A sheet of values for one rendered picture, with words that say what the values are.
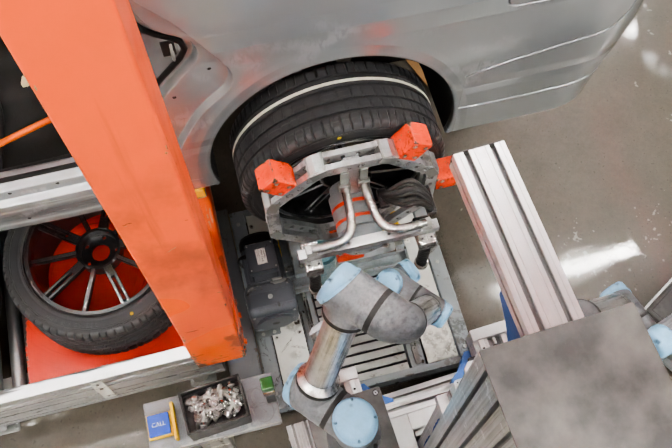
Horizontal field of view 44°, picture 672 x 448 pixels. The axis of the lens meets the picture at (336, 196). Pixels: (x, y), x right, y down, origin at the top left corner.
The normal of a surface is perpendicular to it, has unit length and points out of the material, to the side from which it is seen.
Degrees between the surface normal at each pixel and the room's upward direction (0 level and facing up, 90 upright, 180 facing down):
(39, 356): 0
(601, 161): 0
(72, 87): 90
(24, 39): 90
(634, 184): 0
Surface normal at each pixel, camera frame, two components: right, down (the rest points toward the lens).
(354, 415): 0.11, -0.36
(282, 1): 0.25, 0.80
